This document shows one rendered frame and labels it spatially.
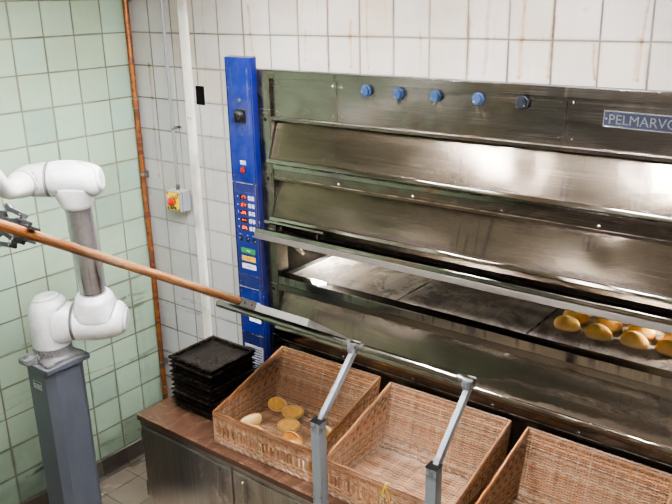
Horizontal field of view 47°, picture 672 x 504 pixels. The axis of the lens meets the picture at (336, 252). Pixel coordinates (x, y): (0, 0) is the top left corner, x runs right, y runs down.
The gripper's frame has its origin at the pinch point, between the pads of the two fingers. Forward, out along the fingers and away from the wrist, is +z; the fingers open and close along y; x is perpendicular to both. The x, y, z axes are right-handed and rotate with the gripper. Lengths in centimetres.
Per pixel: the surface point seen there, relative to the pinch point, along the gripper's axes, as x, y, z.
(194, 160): -122, -57, -80
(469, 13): -90, -116, 62
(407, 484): -153, 48, 58
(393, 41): -95, -107, 31
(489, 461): -151, 29, 88
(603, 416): -157, 1, 121
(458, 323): -148, -17, 62
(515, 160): -116, -75, 81
